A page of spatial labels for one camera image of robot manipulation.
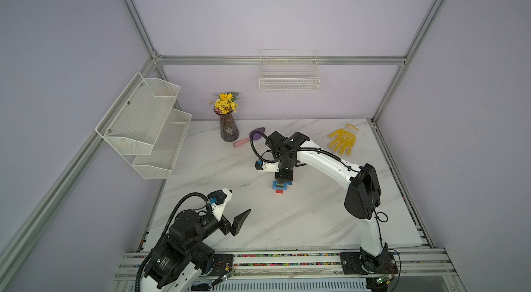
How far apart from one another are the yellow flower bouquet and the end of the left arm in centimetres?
51

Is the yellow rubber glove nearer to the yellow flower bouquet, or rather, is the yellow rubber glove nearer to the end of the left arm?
the yellow flower bouquet

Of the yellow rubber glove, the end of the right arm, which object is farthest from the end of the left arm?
the yellow rubber glove

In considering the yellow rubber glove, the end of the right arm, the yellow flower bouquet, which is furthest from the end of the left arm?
the yellow rubber glove

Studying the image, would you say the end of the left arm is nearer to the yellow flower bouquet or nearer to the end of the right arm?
the end of the right arm

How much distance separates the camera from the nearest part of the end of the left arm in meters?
0.58

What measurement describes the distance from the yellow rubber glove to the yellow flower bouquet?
0.54 metres

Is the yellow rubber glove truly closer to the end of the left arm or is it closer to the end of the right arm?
the end of the right arm

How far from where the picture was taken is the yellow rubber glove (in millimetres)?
1096

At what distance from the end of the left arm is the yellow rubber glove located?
2.24 ft

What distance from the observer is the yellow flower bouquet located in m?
0.95

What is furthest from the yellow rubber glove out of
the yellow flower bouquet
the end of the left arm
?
the end of the left arm
